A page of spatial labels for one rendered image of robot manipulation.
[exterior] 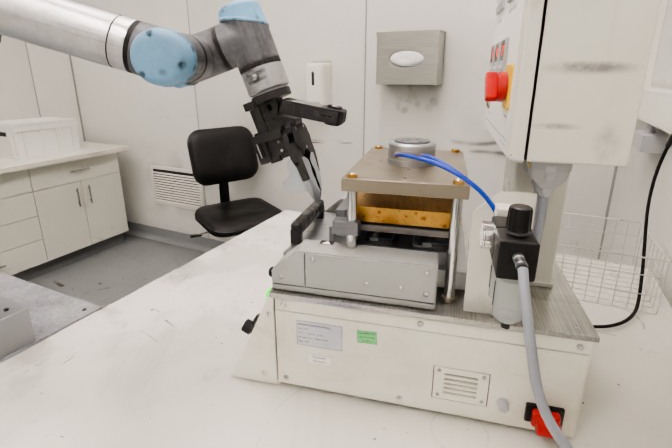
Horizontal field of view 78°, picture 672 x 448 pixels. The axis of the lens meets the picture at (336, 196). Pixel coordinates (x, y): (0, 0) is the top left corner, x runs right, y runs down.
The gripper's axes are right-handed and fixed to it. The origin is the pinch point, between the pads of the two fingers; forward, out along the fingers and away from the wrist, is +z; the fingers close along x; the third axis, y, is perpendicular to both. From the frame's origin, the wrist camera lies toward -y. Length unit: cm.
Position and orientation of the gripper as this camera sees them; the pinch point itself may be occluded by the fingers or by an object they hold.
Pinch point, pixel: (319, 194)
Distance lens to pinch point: 76.2
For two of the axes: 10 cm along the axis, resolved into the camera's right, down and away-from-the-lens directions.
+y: -9.1, 2.6, 3.2
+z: 3.3, 9.2, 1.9
